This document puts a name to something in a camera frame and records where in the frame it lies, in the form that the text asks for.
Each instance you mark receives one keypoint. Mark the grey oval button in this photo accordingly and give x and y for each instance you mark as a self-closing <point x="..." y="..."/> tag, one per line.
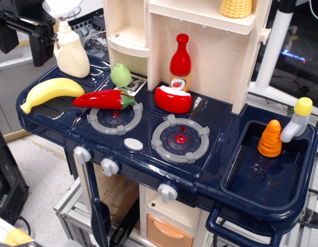
<point x="133" y="144"/>

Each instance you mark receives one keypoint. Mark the white pole stand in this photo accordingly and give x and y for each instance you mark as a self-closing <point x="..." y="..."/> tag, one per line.
<point x="288" y="68"/>

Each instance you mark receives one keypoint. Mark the grey left stove knob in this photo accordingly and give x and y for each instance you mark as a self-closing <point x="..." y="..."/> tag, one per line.
<point x="82" y="155"/>

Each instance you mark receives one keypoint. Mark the yellow toy at corner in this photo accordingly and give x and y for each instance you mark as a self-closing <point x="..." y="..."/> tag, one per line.
<point x="16" y="237"/>

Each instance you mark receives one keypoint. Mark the aluminium frame table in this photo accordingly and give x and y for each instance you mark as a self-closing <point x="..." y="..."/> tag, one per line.
<point x="119" y="194"/>

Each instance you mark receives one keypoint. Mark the navy toy sink basin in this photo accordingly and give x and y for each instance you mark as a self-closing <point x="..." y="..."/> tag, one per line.
<point x="271" y="183"/>

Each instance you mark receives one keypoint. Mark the grey left stove burner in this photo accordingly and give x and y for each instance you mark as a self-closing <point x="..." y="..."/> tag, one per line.
<point x="116" y="122"/>

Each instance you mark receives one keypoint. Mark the grey middle stove knob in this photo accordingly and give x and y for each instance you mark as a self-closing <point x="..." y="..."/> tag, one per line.
<point x="109" y="167"/>

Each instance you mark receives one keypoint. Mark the cream toy kitchen shelf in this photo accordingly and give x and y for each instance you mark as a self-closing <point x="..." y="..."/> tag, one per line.
<point x="142" y="36"/>

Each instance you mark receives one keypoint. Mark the cream detergent bottle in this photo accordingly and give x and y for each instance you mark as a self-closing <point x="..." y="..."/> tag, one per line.
<point x="69" y="52"/>

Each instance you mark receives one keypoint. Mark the yellow toy banana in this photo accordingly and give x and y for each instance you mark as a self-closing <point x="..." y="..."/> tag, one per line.
<point x="50" y="89"/>

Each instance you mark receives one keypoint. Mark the navy towel rail handle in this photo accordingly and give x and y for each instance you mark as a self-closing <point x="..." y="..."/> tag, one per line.
<point x="238" y="235"/>

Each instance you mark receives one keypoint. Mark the grey toy faucet yellow cap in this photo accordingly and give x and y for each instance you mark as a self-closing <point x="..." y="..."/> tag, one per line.
<point x="299" y="120"/>

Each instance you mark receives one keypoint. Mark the orange toy carrot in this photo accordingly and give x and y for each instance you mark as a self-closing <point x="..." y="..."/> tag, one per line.
<point x="270" y="144"/>

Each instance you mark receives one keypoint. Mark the black computer case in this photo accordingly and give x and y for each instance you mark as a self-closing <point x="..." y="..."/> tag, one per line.
<point x="13" y="188"/>

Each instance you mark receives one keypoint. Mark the red ketchup bottle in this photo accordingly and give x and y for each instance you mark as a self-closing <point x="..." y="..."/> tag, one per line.
<point x="180" y="65"/>

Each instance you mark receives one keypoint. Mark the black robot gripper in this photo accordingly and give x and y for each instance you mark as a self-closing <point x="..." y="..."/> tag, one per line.
<point x="31" y="18"/>

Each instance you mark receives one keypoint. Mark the navy hanging spoon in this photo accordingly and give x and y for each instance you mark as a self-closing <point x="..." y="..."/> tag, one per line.
<point x="100" y="217"/>

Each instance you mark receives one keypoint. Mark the yellow toy corn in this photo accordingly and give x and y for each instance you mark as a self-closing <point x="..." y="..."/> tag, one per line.
<point x="236" y="8"/>

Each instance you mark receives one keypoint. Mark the orange toy drawer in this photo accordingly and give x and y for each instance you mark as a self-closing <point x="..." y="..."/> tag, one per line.
<point x="164" y="234"/>

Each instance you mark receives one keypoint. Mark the grey stove knob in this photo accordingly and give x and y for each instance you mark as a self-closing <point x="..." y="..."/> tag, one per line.
<point x="167" y="193"/>
<point x="109" y="167"/>
<point x="82" y="155"/>

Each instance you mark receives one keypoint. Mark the grey right stove knob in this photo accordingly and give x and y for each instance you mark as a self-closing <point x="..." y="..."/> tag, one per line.
<point x="167" y="193"/>

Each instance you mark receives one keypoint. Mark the grey right stove burner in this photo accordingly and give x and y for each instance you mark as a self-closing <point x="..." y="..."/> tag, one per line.
<point x="180" y="140"/>

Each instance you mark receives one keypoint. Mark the red toy cheese wedge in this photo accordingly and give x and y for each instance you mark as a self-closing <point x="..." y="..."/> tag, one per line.
<point x="172" y="100"/>

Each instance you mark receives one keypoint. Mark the grey stove burner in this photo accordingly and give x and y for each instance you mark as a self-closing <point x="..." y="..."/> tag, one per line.
<point x="180" y="140"/>
<point x="116" y="122"/>

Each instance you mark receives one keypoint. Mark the red toy chili pepper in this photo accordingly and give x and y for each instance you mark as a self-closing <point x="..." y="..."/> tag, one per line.
<point x="105" y="99"/>

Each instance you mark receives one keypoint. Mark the navy toy kitchen counter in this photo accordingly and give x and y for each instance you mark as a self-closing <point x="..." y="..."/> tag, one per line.
<point x="197" y="184"/>

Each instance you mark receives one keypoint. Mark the green toy pear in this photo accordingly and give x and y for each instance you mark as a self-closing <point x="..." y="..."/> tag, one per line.
<point x="120" y="75"/>

